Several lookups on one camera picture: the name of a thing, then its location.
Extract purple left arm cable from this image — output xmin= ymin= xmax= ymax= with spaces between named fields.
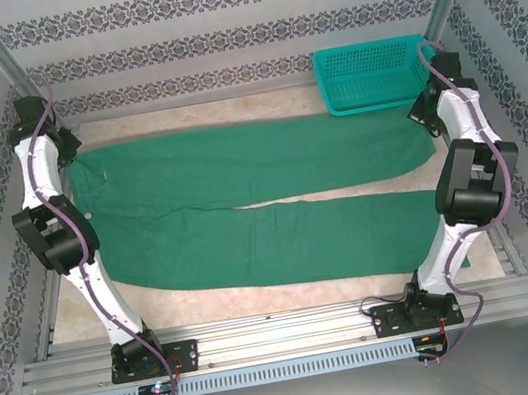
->
xmin=3 ymin=59 xmax=191 ymax=395

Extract right controller circuit board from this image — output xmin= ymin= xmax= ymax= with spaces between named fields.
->
xmin=413 ymin=331 xmax=452 ymax=358

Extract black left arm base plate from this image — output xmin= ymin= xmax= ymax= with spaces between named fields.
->
xmin=107 ymin=338 xmax=203 ymax=386

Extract aluminium mounting rail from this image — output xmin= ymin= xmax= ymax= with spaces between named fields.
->
xmin=13 ymin=268 xmax=528 ymax=395

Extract teal plastic mesh basket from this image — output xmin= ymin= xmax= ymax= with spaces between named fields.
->
xmin=310 ymin=31 xmax=442 ymax=122

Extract green long pants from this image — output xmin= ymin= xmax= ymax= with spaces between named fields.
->
xmin=63 ymin=89 xmax=474 ymax=333

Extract grey slotted cable duct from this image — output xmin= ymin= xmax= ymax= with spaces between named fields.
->
xmin=74 ymin=337 xmax=420 ymax=395

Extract left controller circuit board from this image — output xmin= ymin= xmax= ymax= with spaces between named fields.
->
xmin=137 ymin=379 xmax=181 ymax=395

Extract thin black cable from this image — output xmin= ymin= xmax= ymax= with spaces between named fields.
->
xmin=356 ymin=290 xmax=411 ymax=318

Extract controller circuit board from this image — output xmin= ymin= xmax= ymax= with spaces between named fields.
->
xmin=137 ymin=379 xmax=181 ymax=395
xmin=413 ymin=331 xmax=452 ymax=358

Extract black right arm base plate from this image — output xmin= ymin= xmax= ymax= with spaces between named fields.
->
xmin=368 ymin=290 xmax=467 ymax=341

